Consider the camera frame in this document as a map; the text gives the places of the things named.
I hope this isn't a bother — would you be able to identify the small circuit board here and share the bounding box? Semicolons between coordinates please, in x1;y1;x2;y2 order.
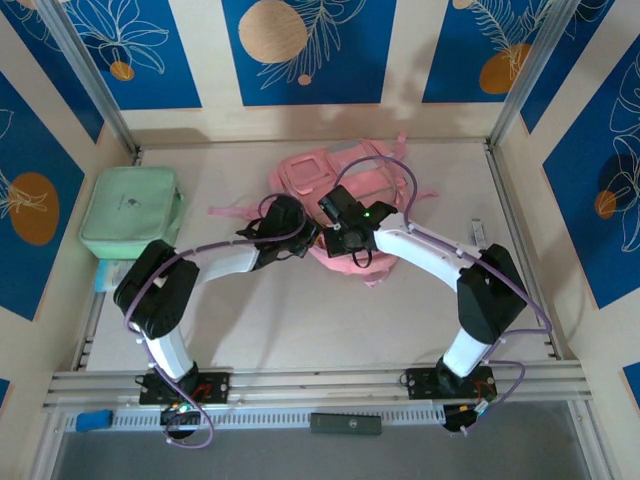
444;402;494;431
159;403;202;427

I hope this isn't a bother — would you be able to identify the mint green zip case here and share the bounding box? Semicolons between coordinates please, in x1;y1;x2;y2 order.
78;166;186;260

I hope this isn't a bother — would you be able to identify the pink backpack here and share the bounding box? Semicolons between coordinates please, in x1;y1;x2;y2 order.
207;130;440;290

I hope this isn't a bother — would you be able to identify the aluminium front rail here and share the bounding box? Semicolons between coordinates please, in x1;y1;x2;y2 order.
42;362;591;409

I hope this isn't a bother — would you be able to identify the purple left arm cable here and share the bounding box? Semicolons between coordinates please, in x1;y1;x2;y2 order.
124;193;309;451

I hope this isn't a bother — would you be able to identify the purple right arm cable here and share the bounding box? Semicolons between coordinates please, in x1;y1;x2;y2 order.
335;155;554;437

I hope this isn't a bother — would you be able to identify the aluminium corner post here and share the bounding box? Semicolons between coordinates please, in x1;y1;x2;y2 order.
486;0;585;149
35;0;140;154

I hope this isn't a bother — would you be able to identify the light blue packet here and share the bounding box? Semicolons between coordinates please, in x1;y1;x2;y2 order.
94;258;132;294

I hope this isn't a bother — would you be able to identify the small blue block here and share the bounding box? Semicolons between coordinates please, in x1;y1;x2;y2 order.
74;409;114;432

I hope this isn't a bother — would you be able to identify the grey slotted cable duct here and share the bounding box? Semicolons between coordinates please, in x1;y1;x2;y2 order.
64;405;446;431

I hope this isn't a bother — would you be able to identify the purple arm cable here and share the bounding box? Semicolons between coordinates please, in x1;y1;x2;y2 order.
335;155;554;437
124;193;309;451

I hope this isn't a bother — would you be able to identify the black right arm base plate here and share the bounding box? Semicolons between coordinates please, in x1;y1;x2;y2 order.
405;366;499;401

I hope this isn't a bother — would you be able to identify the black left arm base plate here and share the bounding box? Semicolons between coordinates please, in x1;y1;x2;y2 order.
138;370;234;405

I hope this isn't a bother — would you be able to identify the dark green flat box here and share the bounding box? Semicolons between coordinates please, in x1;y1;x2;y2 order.
309;412;384;436

